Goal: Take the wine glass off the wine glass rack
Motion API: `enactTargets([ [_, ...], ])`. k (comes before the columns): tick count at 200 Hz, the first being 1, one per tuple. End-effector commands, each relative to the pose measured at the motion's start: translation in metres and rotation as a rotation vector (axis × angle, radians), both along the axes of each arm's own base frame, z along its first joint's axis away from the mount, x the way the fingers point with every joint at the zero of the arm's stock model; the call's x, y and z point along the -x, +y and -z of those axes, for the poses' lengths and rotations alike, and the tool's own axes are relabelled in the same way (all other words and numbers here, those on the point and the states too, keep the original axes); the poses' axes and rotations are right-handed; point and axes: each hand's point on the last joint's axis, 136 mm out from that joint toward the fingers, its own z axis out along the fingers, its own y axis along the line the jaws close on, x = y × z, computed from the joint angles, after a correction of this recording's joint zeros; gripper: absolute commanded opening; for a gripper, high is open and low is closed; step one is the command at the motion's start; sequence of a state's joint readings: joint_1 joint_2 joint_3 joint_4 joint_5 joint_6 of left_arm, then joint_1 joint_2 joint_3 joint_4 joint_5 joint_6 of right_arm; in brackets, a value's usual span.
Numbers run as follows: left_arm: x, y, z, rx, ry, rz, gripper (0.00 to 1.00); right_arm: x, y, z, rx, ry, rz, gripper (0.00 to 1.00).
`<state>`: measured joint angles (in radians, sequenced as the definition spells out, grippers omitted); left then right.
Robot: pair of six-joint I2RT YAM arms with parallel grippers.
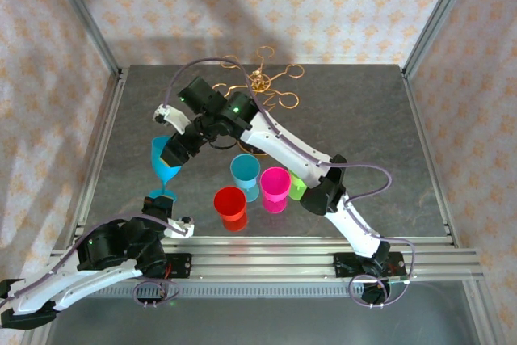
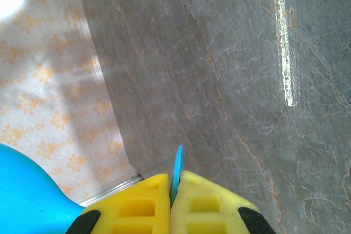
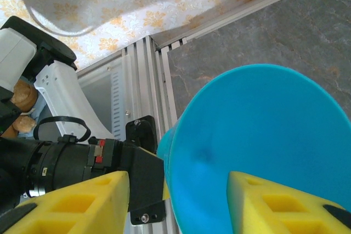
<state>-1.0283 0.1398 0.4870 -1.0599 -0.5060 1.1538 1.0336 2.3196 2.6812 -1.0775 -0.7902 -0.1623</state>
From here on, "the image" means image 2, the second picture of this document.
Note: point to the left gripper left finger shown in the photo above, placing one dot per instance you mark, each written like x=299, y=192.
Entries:
x=161, y=217

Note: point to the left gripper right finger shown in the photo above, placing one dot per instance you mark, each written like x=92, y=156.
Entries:
x=181, y=217

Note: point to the turquoise wine glass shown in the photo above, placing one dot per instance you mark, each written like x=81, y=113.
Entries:
x=27, y=190

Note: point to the aluminium frame post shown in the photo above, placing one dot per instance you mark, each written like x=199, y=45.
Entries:
x=118, y=188

